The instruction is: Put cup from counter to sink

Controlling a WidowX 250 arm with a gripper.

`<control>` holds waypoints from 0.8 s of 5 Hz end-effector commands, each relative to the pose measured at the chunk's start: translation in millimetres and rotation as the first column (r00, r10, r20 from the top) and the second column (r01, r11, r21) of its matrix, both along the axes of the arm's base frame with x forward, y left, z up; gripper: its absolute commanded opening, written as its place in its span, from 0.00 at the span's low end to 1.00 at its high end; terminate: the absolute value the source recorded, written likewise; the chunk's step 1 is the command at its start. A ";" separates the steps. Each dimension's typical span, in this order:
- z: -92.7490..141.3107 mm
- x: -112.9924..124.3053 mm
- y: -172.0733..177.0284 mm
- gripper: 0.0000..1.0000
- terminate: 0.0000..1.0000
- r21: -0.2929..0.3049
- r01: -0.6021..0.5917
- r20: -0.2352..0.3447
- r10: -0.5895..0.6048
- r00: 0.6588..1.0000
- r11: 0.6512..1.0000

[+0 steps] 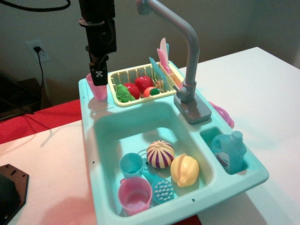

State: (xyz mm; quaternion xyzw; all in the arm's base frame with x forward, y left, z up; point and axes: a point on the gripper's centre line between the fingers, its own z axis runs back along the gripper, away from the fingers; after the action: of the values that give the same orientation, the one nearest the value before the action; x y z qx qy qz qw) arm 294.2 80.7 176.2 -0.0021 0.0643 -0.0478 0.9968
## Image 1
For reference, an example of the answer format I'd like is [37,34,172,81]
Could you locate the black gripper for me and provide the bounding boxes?
[86,19,117,86]

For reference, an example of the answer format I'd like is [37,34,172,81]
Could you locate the pink plastic cup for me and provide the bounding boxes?
[86,73,107,100]

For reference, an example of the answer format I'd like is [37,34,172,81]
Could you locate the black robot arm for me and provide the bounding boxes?
[79,0,117,86]

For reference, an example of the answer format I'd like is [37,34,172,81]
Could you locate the blue plastic cup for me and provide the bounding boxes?
[119,153,143,179]

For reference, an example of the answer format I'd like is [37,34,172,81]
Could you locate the teal toy sink unit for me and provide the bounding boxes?
[79,64,269,225]

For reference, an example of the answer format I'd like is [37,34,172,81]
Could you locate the green toy pepper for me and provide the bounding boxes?
[116,84,135,103]

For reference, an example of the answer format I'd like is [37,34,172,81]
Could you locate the red toy tomato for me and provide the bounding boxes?
[123,82,140,99]

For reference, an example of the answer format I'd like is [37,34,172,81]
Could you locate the red toy strawberry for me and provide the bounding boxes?
[135,76,154,94]

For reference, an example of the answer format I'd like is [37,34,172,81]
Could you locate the orange toy carrot piece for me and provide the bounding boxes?
[142,86,160,98]

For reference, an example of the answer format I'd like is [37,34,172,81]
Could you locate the blue toy plate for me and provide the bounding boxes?
[149,57,169,91]

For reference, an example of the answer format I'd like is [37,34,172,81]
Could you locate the pink toy knife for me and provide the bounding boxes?
[157,38,171,74]

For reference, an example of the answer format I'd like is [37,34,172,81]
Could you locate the green toy utensil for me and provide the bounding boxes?
[166,43,169,60]

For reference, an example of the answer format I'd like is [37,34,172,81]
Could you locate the yellow dish rack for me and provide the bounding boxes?
[108,62,184,107]

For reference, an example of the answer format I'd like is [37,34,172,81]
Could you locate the dark furniture at left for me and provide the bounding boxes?
[0,76,42,121]

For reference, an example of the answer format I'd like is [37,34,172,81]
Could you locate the grey toy faucet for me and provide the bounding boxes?
[136,0,212,124]

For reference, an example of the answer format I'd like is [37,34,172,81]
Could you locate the purple striped toy onion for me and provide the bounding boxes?
[146,140,175,169]

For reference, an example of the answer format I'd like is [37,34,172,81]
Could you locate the red cloth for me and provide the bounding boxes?
[0,100,82,144]

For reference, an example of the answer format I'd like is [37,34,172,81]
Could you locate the pink plastic mug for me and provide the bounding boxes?
[118,177,152,216]

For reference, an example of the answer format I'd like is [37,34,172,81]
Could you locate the pink toy plate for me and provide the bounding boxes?
[209,102,235,128]

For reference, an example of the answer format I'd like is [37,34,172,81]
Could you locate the yellow toy lemon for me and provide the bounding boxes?
[170,153,200,188]

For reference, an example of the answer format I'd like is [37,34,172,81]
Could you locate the teal dish brush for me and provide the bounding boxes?
[142,158,174,205]

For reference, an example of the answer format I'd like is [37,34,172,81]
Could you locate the blue detergent bottle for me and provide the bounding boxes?
[210,131,247,175]

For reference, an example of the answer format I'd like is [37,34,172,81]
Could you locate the white wall outlet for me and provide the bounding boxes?
[25,39,52,62]

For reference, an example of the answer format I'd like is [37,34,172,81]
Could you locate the black power cable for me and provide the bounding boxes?
[14,46,45,118]

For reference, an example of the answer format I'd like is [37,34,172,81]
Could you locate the black overhead cable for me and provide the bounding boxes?
[0,0,71,11]

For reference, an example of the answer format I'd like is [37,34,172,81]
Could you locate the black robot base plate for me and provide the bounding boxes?
[0,164,29,225]

